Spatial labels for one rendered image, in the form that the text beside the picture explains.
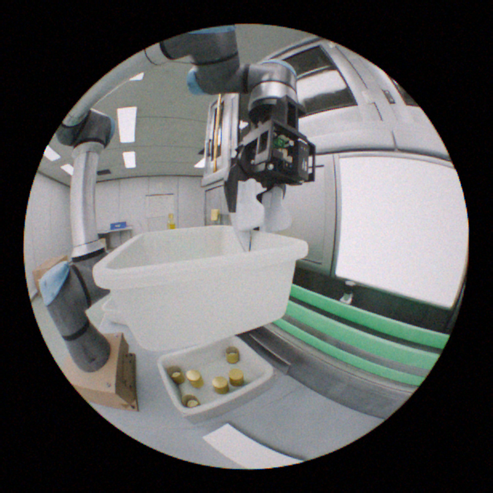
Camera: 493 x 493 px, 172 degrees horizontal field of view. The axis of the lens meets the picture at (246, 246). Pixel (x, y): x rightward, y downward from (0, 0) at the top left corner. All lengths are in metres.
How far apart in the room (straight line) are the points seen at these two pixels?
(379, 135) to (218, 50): 0.39
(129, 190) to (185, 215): 2.56
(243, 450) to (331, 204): 0.57
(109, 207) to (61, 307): 6.16
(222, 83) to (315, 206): 0.38
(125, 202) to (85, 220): 5.95
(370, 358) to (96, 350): 0.55
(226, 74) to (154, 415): 0.67
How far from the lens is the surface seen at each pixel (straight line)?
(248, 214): 0.18
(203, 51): 0.26
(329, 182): 0.45
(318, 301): 0.40
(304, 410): 0.43
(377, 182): 0.42
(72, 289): 0.40
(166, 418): 0.44
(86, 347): 0.43
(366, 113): 0.56
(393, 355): 0.33
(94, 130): 0.51
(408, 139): 0.47
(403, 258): 0.42
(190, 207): 6.60
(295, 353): 0.39
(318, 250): 0.47
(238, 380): 0.39
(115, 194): 6.47
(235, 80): 0.30
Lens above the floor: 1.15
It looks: 12 degrees down
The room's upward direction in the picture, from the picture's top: straight up
